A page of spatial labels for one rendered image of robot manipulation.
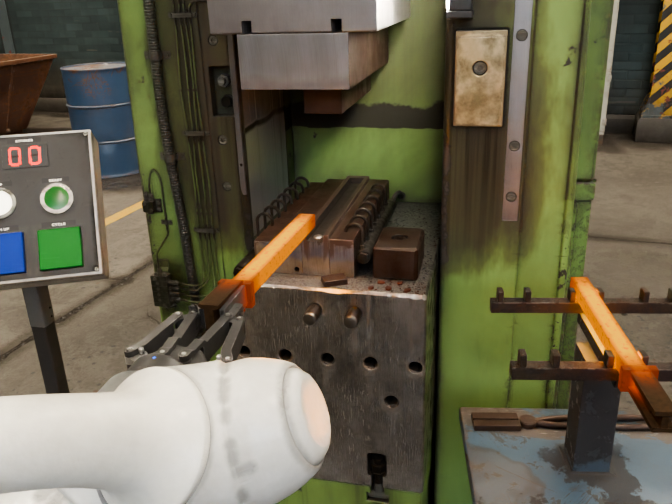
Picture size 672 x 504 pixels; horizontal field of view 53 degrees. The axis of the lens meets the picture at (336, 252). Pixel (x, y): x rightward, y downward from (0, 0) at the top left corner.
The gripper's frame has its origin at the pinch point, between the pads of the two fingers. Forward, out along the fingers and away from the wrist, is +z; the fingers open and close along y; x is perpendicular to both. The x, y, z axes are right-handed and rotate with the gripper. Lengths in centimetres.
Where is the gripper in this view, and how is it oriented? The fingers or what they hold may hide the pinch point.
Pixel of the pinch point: (223, 306)
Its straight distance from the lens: 86.8
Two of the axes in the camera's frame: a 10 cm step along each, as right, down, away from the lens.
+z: 2.3, -4.1, 8.8
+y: 9.7, 0.6, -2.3
